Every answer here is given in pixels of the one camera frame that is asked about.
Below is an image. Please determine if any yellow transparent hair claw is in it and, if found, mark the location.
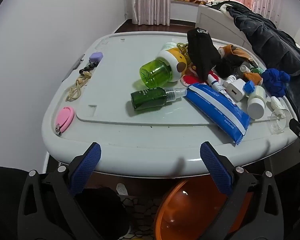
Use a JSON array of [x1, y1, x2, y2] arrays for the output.
[[177, 42, 190, 63]]

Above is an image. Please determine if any green jar with yellow cap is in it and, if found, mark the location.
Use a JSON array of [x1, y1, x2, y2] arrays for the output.
[[139, 47, 187, 88]]

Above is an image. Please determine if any black fluffy pompom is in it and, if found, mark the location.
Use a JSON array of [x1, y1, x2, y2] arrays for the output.
[[215, 55, 243, 78]]

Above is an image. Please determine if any red knitted ornament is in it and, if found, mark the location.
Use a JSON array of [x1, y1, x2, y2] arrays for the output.
[[181, 66, 219, 87]]

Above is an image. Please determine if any striped grey curtain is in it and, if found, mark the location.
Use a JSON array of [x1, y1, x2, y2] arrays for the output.
[[132, 0, 171, 26]]

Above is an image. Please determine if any pebble-pattern floor mat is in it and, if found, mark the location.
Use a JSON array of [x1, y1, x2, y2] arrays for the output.
[[120, 195, 165, 240]]

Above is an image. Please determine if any blue foil packet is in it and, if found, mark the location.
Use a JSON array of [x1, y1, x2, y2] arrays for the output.
[[184, 83, 251, 145]]

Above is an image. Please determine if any white pill bottle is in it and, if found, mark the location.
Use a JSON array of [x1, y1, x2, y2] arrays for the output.
[[247, 85, 267, 119]]

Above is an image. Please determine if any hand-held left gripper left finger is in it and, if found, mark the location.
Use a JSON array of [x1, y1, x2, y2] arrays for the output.
[[17, 142, 102, 240]]

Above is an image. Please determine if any dark green spray bottle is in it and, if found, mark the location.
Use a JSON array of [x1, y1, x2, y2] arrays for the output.
[[130, 87, 188, 111]]

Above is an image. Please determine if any blue cloth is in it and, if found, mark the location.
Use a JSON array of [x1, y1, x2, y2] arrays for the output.
[[261, 68, 290, 98]]

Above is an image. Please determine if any large orange plush toy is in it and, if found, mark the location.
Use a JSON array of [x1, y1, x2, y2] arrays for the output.
[[218, 44, 255, 67]]

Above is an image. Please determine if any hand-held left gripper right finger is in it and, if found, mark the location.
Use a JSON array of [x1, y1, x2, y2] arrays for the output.
[[199, 141, 294, 240]]

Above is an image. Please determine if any white tube with red print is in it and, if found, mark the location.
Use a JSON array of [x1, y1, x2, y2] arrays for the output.
[[207, 74, 237, 103]]

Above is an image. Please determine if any white bed frame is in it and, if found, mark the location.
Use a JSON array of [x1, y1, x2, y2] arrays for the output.
[[196, 4, 253, 48]]

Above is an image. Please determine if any white charger plug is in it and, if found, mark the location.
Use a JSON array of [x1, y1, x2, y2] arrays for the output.
[[226, 78, 246, 102]]

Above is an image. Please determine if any clear plastic cup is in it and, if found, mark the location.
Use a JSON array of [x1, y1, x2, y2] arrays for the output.
[[269, 107, 289, 133]]

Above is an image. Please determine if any dark clothing pile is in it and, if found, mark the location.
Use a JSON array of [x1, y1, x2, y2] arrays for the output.
[[226, 1, 300, 120]]

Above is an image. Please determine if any blue plastic clip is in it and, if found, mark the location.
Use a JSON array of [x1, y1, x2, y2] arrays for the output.
[[243, 80, 255, 93]]

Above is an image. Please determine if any orange plastic basin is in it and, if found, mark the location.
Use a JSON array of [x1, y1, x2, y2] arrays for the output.
[[154, 177, 253, 240]]

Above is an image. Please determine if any beige cord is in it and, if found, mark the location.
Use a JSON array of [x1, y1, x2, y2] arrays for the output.
[[66, 72, 93, 102]]

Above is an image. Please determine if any white bottle with green cap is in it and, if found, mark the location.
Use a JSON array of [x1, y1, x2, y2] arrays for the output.
[[161, 42, 177, 52]]

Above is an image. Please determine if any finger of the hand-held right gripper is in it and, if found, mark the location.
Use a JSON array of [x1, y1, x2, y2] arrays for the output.
[[289, 118, 300, 160]]

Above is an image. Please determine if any black bead bracelet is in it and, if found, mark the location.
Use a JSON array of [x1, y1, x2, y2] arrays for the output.
[[79, 62, 99, 75]]

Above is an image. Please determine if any pink nail clipper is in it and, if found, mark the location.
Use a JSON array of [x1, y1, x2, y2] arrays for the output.
[[54, 106, 75, 137]]

